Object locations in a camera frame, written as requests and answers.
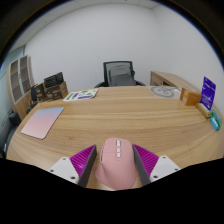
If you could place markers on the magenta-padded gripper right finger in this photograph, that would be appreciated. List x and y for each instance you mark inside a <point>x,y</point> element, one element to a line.
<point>150,162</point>

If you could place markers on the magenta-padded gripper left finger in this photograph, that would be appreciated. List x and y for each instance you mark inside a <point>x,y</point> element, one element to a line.
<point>76,164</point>

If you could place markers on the pink computer mouse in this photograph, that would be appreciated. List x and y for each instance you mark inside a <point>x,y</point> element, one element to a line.
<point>116,166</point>

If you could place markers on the pink-blue gradient mouse pad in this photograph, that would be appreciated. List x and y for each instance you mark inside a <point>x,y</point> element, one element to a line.
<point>42,122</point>

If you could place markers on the white sticker sheet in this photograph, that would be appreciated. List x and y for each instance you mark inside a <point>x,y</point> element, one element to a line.
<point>81,94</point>

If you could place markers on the round grey disc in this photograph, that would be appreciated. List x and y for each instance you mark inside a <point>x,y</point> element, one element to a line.
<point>162,91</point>

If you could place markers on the wide brown cardboard box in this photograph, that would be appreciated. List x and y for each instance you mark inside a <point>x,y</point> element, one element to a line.
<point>56,92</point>

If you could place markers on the small yellowish wooden block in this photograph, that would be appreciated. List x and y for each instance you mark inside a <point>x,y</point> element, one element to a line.
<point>202,109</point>

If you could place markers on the orange cardboard box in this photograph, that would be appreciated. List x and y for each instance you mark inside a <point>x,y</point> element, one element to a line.
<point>190,97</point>

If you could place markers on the green-blue small box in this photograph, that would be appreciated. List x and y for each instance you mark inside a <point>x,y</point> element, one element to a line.
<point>216,120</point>

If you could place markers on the tall brown cardboard box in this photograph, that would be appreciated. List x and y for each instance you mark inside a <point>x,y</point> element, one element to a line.
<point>38,93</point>

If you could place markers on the wooden side desk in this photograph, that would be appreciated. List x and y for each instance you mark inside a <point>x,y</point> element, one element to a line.
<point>170,80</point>

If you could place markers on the black printed box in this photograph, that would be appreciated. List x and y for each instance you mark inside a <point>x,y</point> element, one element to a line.
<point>53,80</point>

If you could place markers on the purple card package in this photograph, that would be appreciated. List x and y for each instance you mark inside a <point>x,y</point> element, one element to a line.
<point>208,93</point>

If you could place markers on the grey backpack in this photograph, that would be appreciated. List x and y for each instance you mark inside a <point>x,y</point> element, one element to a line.
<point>121,76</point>

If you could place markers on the black mesh office chair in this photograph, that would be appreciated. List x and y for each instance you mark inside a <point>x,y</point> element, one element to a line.
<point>106,71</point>

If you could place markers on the wooden shelf cabinet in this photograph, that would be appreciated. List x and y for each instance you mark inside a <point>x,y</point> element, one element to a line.
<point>20,83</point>

